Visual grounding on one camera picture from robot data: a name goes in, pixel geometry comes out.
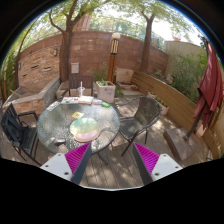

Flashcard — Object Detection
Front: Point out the folded red patio umbrella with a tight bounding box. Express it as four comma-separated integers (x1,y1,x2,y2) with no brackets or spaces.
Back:
193,42,223,128

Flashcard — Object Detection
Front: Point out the white electrical box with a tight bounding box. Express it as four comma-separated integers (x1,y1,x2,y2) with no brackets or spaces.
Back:
71,63,80,74

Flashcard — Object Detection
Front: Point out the green small object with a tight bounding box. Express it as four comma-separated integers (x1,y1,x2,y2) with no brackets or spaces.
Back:
101,102,111,108

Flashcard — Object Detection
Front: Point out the umbrella base block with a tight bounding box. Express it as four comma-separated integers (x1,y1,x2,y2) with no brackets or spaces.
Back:
164,128,198,161

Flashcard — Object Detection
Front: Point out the right tree trunk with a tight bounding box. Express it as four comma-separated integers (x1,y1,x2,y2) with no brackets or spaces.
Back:
140,10,155,73

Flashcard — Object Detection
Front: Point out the clear cup with straw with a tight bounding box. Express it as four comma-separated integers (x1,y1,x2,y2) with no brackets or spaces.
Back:
78,81,85,97

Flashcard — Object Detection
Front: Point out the small planter by fence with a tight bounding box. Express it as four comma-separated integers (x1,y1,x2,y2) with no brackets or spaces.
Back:
147,92,169,116

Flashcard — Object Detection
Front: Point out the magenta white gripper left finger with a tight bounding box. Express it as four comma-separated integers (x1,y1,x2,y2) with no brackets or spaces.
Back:
41,143,92,185

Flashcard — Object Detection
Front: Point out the tree trunk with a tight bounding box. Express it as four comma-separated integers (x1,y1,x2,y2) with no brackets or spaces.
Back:
48,0,80,82
140,10,155,73

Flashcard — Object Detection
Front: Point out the dark chair behind table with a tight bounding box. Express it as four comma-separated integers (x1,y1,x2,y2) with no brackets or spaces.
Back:
60,75,93,98

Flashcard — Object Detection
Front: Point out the round glass patio table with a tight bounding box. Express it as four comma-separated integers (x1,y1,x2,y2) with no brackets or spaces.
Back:
37,102,120,153

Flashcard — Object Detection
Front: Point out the black metal chair left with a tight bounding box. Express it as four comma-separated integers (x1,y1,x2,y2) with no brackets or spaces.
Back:
0,104,39,164

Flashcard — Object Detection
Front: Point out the left tree trunk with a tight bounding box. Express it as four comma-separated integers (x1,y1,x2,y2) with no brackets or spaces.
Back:
48,0,80,82

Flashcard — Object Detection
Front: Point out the wooden lamp post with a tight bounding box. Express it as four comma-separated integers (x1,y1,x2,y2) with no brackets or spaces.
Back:
107,33,120,82

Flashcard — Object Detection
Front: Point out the black wicker chair right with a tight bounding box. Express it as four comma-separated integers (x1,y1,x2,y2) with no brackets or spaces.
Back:
115,96,162,155

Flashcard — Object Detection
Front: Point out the yellow sticky note pad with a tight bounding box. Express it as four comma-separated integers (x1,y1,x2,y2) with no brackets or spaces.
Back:
72,112,84,119

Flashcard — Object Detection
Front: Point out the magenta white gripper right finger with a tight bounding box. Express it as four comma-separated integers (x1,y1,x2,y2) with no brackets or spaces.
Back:
133,142,182,185

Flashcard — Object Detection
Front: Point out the white square planter box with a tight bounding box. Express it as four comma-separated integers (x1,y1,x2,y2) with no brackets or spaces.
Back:
96,81,115,103

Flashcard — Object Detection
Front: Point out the pastel round mouse pad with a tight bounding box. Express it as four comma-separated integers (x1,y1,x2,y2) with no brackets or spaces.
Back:
70,118,99,142

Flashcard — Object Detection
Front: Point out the open book on table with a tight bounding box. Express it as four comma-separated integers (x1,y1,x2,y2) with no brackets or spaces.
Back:
61,96,94,104

